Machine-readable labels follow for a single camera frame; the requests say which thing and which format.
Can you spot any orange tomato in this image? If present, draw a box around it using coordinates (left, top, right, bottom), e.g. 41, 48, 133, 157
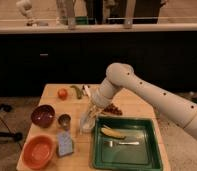
57, 88, 68, 100

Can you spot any green pepper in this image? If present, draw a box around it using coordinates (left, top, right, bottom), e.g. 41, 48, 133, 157
70, 85, 82, 99

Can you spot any white paper cup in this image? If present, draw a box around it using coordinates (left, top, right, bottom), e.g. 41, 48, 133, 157
79, 116, 95, 133

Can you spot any white handled knife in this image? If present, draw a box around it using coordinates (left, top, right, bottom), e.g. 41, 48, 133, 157
83, 85, 91, 98

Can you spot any silver fork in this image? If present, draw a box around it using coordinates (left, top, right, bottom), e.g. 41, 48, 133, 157
104, 140, 140, 147

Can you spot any orange plastic bowl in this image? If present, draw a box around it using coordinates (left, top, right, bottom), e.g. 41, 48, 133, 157
22, 135, 55, 170

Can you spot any light blue towel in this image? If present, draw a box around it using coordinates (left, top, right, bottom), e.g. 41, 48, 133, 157
80, 113, 95, 132

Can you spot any dark red bowl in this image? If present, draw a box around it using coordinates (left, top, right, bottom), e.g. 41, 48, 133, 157
31, 105, 55, 128

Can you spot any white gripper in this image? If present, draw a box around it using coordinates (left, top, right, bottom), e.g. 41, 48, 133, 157
86, 101, 102, 121

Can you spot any red grapes bunch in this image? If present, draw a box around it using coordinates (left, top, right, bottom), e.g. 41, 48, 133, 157
103, 103, 122, 116

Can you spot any black tripod stand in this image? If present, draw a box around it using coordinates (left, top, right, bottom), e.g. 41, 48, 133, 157
0, 103, 23, 142

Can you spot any blue sponge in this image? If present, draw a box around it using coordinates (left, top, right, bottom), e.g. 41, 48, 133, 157
57, 132, 74, 157

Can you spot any small metal cup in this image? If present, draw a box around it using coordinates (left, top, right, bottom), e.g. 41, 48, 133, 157
58, 114, 71, 131

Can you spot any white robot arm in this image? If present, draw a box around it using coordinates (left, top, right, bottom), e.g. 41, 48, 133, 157
91, 63, 197, 140

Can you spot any green plastic tray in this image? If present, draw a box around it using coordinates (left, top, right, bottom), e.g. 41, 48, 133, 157
92, 117, 163, 171

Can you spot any yellow banana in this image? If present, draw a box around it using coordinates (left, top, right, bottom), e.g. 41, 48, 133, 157
101, 127, 125, 139

